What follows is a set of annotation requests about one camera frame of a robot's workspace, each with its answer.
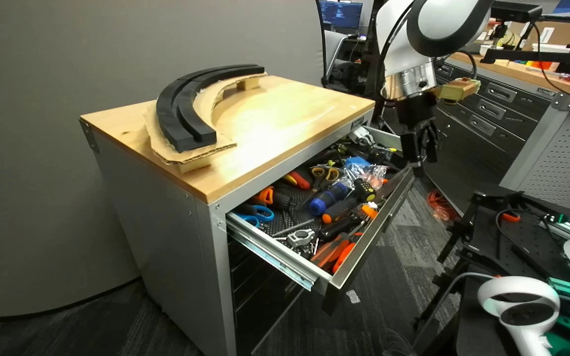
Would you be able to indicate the silver metal clamp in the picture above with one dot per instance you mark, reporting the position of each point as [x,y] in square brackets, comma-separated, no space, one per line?
[300,238]

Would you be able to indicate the cardboard box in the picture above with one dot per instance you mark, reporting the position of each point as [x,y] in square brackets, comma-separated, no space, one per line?
[562,33]

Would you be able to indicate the black and yellow screwdriver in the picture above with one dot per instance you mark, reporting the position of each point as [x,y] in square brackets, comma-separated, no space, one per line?
[364,189]

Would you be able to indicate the grey cabinet with wooden top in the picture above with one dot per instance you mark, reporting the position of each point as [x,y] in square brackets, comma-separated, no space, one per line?
[166,217]

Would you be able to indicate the grey pegboard panel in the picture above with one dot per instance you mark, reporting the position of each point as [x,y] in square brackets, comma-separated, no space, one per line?
[562,158]

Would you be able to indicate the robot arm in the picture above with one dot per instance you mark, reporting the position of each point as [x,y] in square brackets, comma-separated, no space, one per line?
[436,22]

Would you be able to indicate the office chair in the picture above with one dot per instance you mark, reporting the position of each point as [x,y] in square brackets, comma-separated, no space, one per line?
[337,54]

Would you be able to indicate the blue and black screwdriver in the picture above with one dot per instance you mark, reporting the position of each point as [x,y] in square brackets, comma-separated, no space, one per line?
[327,199]

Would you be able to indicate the workbench with drawers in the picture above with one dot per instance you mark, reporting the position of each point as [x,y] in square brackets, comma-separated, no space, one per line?
[502,113]

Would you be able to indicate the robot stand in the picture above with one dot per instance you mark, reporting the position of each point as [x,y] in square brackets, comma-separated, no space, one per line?
[507,247]

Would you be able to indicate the blue box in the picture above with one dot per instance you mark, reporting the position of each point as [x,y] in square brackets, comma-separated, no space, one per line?
[356,162]

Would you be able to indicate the scrap of white paper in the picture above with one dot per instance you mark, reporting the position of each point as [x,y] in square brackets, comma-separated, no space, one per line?
[353,296]

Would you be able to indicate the white hand controller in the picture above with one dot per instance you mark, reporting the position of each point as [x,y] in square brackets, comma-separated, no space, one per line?
[517,301]

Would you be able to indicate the red and yellow screwdriver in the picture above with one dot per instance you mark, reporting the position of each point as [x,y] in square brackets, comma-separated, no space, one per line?
[299,180]

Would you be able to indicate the orange and black screwdriver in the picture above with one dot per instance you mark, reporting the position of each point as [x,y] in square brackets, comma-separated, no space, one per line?
[338,211]

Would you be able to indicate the black curved foam object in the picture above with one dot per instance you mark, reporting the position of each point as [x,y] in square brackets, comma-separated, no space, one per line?
[178,123]

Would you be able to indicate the clear plastic bag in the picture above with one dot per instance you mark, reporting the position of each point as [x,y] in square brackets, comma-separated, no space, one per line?
[366,174]

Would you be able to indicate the curved cardboard piece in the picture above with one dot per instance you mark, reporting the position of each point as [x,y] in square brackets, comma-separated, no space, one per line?
[191,155]

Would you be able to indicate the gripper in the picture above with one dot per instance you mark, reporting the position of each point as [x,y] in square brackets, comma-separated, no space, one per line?
[416,112]

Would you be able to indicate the camera on mount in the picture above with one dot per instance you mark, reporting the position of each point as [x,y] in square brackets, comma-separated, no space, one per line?
[515,12]

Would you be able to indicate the drawer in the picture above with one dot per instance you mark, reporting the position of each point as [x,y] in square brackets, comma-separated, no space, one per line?
[354,257]

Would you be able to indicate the monitor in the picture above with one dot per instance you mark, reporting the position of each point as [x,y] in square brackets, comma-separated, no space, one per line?
[342,14]

